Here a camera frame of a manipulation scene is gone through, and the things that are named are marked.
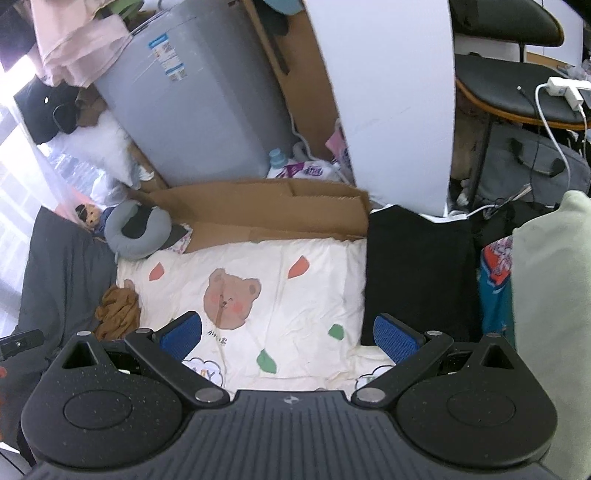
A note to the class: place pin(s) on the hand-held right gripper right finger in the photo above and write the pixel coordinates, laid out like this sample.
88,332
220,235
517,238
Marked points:
397,337

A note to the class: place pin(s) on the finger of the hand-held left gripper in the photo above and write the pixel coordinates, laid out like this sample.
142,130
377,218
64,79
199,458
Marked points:
21,345

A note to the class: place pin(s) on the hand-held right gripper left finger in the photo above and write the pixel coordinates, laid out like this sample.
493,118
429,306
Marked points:
182,332

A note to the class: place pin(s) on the black skull-print sweater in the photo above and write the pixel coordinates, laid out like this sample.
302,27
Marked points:
420,277

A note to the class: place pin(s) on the dark clothes pile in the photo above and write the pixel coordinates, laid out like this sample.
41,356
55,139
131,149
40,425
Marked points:
46,110

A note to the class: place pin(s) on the brown tights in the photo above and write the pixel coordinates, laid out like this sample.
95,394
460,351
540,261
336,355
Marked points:
117,311

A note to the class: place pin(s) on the dark grey garment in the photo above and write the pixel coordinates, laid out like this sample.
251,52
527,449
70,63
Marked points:
64,277

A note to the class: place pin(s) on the cream bear-print quilt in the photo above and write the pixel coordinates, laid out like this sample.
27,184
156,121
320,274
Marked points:
286,314

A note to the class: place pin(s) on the teal and orange printed cloth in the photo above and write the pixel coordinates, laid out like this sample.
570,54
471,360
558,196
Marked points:
496,295

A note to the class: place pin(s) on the grey neck pillow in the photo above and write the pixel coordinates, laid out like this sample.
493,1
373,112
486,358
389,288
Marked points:
120,242

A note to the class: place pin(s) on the small bear doll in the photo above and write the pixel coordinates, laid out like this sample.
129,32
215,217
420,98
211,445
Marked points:
87,214

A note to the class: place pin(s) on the cardboard box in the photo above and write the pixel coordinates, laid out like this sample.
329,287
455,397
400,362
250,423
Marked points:
277,212

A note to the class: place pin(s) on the pale green cloth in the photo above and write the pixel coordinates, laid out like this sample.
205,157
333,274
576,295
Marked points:
554,300

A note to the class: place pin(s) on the purple and white detergent bag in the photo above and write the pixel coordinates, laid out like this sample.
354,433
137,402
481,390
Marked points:
309,171

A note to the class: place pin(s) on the bottle with light blue cap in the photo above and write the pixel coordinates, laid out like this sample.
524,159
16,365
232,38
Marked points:
277,159

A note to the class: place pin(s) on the pink packet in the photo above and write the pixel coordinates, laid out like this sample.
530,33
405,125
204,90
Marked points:
339,147

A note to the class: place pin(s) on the tan cloth item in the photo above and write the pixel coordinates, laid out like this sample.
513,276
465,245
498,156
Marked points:
92,106

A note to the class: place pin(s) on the white board panel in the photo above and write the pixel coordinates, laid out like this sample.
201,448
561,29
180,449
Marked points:
392,92

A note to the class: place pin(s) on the black wooden-edged chair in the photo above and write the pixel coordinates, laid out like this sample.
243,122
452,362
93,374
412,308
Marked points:
498,78

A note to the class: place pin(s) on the white charger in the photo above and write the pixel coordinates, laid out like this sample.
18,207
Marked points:
565,90

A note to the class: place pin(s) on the pink garment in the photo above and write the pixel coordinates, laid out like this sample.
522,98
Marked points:
78,41

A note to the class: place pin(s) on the pale teal cloth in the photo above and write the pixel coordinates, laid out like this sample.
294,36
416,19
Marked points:
286,5

